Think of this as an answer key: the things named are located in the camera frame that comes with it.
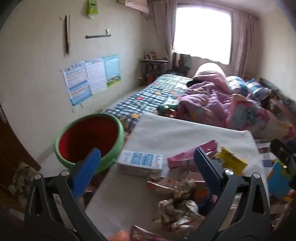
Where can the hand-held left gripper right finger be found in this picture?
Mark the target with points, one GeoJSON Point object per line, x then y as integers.
{"type": "Point", "coordinates": [208, 166]}

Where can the black cloth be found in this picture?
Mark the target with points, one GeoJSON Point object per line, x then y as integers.
{"type": "Point", "coordinates": [193, 83]}

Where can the green basin with red inside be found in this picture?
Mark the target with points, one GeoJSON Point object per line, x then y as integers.
{"type": "Point", "coordinates": [92, 136]}

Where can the dark wooden panel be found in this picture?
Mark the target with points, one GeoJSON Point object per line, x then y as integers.
{"type": "Point", "coordinates": [13, 143]}

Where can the blue plaid bed sheet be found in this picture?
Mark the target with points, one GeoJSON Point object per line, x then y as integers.
{"type": "Point", "coordinates": [150, 92]}

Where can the dark green cloth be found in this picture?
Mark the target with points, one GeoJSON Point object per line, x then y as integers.
{"type": "Point", "coordinates": [166, 110]}

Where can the white and blue carton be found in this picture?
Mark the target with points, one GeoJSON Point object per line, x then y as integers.
{"type": "Point", "coordinates": [138, 162]}

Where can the small cluttered side table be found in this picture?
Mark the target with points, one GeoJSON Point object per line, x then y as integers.
{"type": "Point", "coordinates": [153, 67]}

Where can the foil wrapper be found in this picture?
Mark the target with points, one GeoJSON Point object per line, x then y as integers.
{"type": "Point", "coordinates": [178, 210]}

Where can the blue striped pillow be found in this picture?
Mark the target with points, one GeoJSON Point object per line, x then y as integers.
{"type": "Point", "coordinates": [235, 84]}

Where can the green box on wall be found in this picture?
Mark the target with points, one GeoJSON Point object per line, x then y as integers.
{"type": "Point", "coordinates": [92, 7]}

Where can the red snack packet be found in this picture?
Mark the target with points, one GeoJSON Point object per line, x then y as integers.
{"type": "Point", "coordinates": [143, 235]}

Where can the pink snack box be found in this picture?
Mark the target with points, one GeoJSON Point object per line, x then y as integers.
{"type": "Point", "coordinates": [182, 160]}

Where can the dark wooden headboard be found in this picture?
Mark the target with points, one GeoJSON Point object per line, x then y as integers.
{"type": "Point", "coordinates": [277, 97]}

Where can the yellow wrapper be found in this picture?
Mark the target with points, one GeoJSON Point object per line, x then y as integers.
{"type": "Point", "coordinates": [233, 162]}

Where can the pink floral blanket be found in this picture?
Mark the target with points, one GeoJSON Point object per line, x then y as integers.
{"type": "Point", "coordinates": [249, 113]}

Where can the pink pillow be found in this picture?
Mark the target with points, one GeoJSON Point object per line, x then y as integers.
{"type": "Point", "coordinates": [212, 74]}

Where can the purple quilt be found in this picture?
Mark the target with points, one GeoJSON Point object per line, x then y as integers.
{"type": "Point", "coordinates": [203, 99]}

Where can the green bordered wall poster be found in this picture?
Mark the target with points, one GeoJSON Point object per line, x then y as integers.
{"type": "Point", "coordinates": [112, 69]}

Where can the white towel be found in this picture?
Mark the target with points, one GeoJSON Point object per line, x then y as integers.
{"type": "Point", "coordinates": [185, 132]}

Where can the white chart wall poster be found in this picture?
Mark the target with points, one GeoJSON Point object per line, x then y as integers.
{"type": "Point", "coordinates": [97, 74]}

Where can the blue chart wall poster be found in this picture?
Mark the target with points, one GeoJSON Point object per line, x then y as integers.
{"type": "Point", "coordinates": [77, 83]}

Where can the window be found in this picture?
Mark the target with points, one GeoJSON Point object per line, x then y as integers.
{"type": "Point", "coordinates": [202, 32]}

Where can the orange snack box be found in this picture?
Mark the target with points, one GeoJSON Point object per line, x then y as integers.
{"type": "Point", "coordinates": [159, 185]}

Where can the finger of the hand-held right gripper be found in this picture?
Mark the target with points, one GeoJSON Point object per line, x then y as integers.
{"type": "Point", "coordinates": [281, 151]}

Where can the hanging dark clothes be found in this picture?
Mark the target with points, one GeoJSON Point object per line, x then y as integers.
{"type": "Point", "coordinates": [182, 62]}

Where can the blue book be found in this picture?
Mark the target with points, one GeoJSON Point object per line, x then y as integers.
{"type": "Point", "coordinates": [277, 180]}

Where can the dark hanging strip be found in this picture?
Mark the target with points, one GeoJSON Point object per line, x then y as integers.
{"type": "Point", "coordinates": [67, 34]}

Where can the blue plaid pillow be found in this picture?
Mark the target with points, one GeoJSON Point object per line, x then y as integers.
{"type": "Point", "coordinates": [257, 89]}

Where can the beige curtain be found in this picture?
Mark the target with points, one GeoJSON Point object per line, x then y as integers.
{"type": "Point", "coordinates": [246, 44]}
{"type": "Point", "coordinates": [163, 27]}

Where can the black wall rail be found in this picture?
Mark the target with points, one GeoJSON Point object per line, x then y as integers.
{"type": "Point", "coordinates": [97, 36]}

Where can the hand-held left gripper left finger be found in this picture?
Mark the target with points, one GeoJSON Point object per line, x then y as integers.
{"type": "Point", "coordinates": [87, 166]}

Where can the red box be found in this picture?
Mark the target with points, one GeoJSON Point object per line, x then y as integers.
{"type": "Point", "coordinates": [149, 78]}

